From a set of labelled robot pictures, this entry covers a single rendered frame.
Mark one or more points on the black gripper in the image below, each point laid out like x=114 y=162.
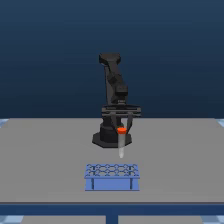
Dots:
x=122 y=110

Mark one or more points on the clear tube with orange cap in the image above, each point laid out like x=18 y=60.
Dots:
x=121 y=141

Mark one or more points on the dark six-joint robot arm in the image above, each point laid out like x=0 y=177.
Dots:
x=112 y=76

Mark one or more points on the blue tube rack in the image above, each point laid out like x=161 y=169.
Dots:
x=112 y=176

